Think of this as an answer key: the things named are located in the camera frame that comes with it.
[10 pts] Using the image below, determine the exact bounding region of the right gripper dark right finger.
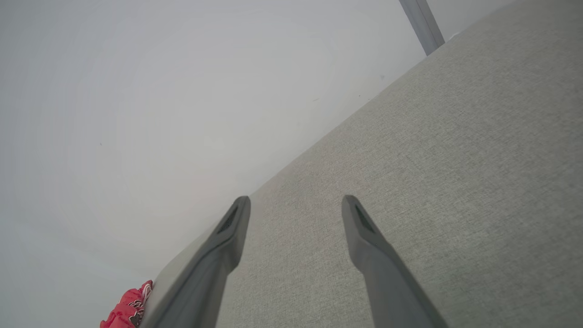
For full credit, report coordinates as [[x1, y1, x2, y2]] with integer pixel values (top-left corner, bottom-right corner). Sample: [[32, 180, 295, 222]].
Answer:
[[342, 195, 450, 328]]

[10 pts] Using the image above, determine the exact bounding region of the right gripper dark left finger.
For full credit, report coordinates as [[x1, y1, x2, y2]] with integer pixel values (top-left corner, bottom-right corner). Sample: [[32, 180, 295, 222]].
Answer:
[[142, 195, 252, 328]]

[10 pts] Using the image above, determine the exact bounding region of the red and white garment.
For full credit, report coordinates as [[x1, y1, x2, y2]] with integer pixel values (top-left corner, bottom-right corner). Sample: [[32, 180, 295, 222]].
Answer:
[[100, 280, 153, 328]]

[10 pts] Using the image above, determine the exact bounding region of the grey vertical post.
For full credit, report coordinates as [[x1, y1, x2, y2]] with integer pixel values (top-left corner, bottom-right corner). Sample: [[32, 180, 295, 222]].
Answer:
[[399, 0, 445, 56]]

